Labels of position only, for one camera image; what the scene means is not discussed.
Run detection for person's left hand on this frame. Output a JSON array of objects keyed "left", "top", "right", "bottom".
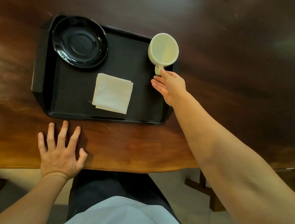
[{"left": 36, "top": 118, "right": 90, "bottom": 183}]

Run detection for person's right hand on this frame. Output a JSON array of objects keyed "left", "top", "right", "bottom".
[{"left": 150, "top": 67, "right": 189, "bottom": 108}]

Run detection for white cup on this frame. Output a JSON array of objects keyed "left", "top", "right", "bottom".
[{"left": 146, "top": 31, "right": 182, "bottom": 77}]

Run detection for person's left forearm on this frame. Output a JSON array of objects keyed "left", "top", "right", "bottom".
[{"left": 0, "top": 171, "right": 78, "bottom": 224}]

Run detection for person's right forearm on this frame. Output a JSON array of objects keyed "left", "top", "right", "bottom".
[{"left": 170, "top": 82, "right": 295, "bottom": 224}]

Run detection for dark trousers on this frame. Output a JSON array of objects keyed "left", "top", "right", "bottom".
[{"left": 62, "top": 161, "right": 185, "bottom": 224}]

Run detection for black plastic tray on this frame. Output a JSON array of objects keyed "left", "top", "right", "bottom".
[{"left": 25, "top": 5, "right": 183, "bottom": 136}]

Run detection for white folded paper napkin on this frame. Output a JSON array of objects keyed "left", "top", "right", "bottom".
[{"left": 89, "top": 70, "right": 137, "bottom": 118}]

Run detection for white shirt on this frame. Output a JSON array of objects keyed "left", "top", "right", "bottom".
[{"left": 37, "top": 190, "right": 188, "bottom": 224}]

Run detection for black saucer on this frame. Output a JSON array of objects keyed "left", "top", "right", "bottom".
[{"left": 50, "top": 13, "right": 111, "bottom": 72}]

